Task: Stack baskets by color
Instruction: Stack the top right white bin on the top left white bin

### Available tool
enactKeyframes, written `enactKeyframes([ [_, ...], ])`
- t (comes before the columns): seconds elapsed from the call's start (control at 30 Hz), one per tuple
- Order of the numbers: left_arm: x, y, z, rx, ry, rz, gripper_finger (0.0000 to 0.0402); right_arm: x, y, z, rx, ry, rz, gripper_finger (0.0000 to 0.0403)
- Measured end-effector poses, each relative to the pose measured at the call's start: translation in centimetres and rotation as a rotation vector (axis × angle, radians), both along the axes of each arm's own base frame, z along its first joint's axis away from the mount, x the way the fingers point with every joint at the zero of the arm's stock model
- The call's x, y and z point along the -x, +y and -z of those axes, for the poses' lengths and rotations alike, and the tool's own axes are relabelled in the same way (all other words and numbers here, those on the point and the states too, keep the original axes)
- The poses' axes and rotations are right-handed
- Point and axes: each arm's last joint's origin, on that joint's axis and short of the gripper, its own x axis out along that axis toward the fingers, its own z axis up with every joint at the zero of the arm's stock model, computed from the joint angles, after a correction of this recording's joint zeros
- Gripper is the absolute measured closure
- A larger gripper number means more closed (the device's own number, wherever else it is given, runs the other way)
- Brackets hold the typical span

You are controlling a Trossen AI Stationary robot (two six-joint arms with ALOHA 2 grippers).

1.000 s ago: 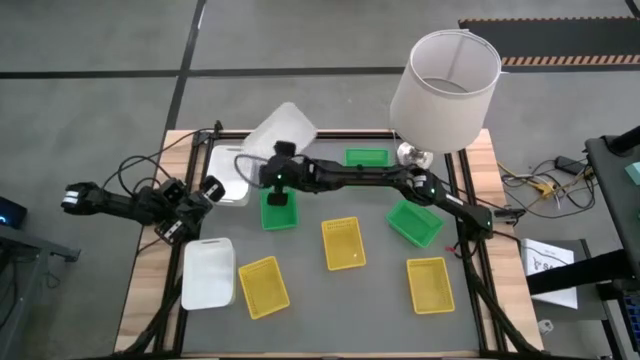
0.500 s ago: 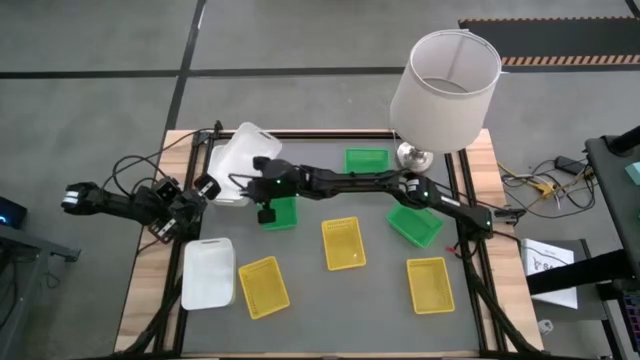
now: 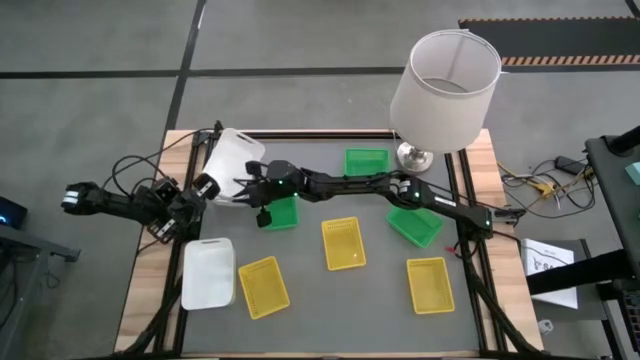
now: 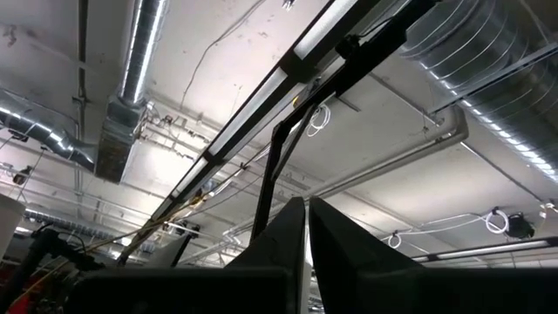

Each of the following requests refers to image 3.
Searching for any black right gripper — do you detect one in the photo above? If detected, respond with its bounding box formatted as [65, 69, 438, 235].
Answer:
[230, 159, 304, 230]

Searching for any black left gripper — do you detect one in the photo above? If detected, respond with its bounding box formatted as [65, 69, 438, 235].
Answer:
[147, 172, 222, 244]

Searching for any green plastic basket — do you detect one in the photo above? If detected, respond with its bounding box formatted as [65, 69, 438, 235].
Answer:
[385, 205, 444, 249]
[343, 147, 390, 177]
[259, 195, 300, 232]

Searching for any white plastic bin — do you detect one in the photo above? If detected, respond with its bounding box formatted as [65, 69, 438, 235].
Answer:
[180, 237, 237, 312]
[202, 127, 267, 207]

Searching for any yellow plastic basket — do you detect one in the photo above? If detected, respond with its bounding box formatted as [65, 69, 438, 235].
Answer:
[406, 256, 456, 316]
[320, 216, 367, 272]
[237, 255, 292, 321]

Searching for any grey table mat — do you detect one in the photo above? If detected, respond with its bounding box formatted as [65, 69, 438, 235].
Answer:
[182, 139, 481, 354]

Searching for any grey side table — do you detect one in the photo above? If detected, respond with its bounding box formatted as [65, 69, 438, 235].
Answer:
[0, 223, 81, 331]

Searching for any silver metal lamp base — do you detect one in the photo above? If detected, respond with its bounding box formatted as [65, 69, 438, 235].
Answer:
[395, 141, 435, 175]

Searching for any black device with blue light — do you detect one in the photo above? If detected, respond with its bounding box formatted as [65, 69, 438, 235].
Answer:
[0, 195, 29, 231]

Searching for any white paper sheet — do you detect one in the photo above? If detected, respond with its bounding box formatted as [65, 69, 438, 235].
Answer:
[519, 237, 580, 310]

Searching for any black power adapter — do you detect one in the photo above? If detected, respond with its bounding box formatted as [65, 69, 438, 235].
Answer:
[554, 155, 589, 175]

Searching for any black desk crossbar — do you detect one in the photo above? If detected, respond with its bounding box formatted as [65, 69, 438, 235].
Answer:
[525, 248, 640, 296]

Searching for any black hazard-striped floor mat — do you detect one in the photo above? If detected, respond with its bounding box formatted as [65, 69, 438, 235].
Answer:
[458, 17, 640, 67]

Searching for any black office desk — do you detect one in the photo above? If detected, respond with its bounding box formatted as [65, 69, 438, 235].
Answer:
[584, 133, 640, 281]

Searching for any black desk pole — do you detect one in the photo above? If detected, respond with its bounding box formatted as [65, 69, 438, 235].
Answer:
[602, 124, 640, 156]

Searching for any blue storage rack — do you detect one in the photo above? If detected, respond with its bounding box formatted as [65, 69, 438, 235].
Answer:
[617, 279, 640, 354]

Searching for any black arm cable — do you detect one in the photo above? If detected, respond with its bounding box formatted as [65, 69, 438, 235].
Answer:
[102, 119, 224, 201]

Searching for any black aluminium table frame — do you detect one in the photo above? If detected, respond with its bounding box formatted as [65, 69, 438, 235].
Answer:
[114, 127, 546, 360]

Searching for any yellow floor cable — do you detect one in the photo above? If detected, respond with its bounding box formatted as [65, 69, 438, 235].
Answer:
[497, 162, 596, 199]

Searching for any black floor cable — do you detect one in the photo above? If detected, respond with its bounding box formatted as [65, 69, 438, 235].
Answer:
[502, 159, 601, 220]

